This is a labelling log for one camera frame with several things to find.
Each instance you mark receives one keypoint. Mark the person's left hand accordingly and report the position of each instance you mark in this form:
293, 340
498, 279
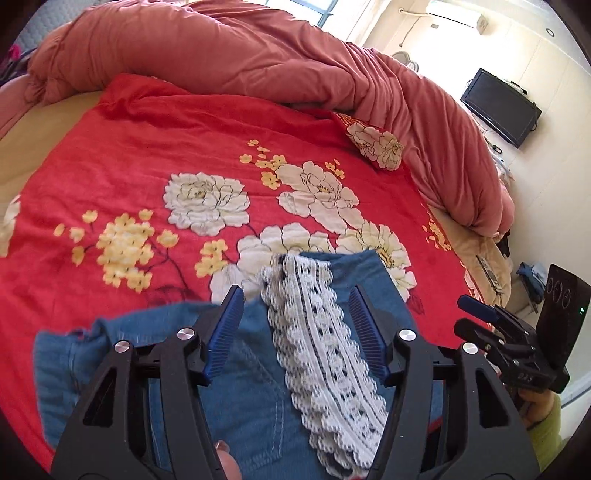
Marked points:
230, 464

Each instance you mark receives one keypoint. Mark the blue cloth heap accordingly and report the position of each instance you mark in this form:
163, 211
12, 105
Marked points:
531, 279

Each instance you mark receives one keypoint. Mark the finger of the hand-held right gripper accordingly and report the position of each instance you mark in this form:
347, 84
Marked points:
480, 310
478, 339

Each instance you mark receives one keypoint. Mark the white fan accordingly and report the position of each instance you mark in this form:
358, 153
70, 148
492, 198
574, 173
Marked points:
406, 62

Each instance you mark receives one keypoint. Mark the grey quilted headboard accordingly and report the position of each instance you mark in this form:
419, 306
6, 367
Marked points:
41, 27

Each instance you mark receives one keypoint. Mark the person's right forearm green sleeve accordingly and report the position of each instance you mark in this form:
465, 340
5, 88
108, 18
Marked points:
547, 436

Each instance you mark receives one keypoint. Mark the blue denim pants lace trim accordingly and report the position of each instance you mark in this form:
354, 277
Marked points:
249, 392

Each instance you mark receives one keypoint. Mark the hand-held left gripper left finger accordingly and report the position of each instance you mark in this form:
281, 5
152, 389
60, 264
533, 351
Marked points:
226, 332

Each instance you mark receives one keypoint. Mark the white air conditioner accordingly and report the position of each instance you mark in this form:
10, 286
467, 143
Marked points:
457, 16

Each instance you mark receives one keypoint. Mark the black flat television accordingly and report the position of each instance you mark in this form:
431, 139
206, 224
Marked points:
501, 106

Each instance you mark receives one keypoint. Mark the salmon pink duvet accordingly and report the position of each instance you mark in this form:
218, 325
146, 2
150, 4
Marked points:
231, 46

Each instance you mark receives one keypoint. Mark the red floral cushion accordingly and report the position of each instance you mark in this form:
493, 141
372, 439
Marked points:
374, 141

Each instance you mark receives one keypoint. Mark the red floral blanket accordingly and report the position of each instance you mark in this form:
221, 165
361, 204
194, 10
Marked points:
138, 138

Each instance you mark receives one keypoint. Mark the person's right hand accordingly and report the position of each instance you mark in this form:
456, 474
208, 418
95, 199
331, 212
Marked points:
538, 406

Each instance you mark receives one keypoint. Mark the window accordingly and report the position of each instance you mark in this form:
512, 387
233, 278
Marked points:
318, 11

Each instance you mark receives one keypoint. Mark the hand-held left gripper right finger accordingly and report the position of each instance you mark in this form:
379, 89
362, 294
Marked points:
367, 332

